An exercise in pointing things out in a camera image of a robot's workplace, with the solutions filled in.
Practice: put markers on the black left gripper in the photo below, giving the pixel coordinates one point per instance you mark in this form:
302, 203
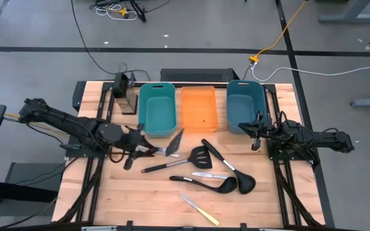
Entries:
132, 141

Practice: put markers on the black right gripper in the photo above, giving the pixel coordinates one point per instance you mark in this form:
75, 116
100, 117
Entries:
263, 128

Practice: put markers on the grey-bladed spatula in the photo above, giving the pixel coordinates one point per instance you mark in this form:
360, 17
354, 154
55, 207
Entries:
174, 144

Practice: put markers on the slotted black spatula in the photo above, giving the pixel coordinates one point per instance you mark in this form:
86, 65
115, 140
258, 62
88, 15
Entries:
201, 157

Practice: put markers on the large black ladle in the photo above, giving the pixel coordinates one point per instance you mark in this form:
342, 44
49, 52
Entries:
246, 184

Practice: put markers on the small black ladle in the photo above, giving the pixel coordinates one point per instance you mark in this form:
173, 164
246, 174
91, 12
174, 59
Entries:
226, 186

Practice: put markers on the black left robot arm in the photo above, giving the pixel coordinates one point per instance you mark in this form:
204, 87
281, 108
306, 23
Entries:
75, 125

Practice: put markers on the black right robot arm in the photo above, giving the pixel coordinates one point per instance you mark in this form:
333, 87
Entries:
326, 139

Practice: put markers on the dark blue-teal plastic bin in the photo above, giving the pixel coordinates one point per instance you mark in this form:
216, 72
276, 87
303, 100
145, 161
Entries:
244, 102

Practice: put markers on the light teal plastic bin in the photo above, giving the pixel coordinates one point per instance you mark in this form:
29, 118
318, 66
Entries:
157, 112

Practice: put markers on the orange plastic bin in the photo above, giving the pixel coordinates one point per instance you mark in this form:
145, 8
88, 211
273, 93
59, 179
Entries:
199, 109

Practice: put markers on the black box on metal stand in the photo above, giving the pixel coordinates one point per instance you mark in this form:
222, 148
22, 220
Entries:
120, 85

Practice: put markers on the black perforated computer case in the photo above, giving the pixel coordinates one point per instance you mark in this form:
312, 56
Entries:
198, 75

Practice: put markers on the black corner box with LED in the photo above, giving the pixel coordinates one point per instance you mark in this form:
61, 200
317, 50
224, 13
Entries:
78, 96

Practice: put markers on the dark grey shelf plate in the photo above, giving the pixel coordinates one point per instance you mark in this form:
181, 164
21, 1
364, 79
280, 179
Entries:
27, 173

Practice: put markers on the black floor stand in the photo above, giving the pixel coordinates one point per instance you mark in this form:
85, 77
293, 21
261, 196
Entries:
140, 13

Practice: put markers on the black bar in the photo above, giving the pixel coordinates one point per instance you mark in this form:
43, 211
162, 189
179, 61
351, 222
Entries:
11, 191

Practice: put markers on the grey desk foot with casters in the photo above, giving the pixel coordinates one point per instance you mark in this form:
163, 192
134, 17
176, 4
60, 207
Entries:
348, 17

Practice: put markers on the black aluminium table frame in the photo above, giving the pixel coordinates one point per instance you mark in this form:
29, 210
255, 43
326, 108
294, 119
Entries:
103, 106

